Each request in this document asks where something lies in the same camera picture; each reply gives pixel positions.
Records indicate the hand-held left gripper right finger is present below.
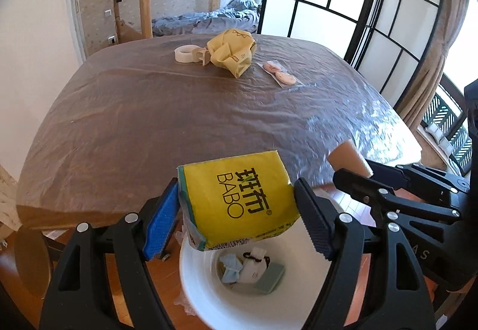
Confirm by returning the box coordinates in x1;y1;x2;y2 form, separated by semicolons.
294;178;436;330

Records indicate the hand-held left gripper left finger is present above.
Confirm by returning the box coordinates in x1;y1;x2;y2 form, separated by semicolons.
39;177;180;330

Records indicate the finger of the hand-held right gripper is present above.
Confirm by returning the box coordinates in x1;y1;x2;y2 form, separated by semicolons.
368;160;470;204
332;169;463;233

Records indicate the beige paper cup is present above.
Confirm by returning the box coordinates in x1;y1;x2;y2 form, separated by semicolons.
328;139;374;179

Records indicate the yellow tissue packet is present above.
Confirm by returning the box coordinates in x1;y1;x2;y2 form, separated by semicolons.
177;150;302;252

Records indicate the white round bin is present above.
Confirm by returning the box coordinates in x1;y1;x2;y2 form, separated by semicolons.
178;188;352;330

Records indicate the window lattice railing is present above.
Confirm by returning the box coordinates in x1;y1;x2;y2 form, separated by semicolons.
421;83;474;177

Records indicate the green sponge block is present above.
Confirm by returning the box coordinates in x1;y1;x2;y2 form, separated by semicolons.
255;262;285;295

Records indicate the white pouch with black tie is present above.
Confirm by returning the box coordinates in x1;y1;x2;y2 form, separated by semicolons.
239;247;272;284

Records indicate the light blue cloth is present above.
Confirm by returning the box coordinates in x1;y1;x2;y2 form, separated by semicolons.
218;254;244;284

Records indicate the beige curtain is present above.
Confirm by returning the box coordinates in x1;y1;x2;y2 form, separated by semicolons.
395;0;472;131

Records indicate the wooden table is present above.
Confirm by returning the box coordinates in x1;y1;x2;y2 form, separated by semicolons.
14;34;423;298

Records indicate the pink round pads packet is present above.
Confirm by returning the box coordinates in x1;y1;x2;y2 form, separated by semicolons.
262;60;303;88

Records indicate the black framed translucent screen panel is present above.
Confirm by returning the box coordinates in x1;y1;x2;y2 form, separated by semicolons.
258;0;390;70
358;0;449;111

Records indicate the white tape roll dispenser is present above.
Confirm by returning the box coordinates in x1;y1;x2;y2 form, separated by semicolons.
174;45;212;67

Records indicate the pale yellow plastic bag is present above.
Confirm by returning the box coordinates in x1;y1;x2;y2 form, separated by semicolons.
206;29;258;79

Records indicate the grey duvet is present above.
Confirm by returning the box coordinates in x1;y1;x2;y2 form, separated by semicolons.
151;0;261;36

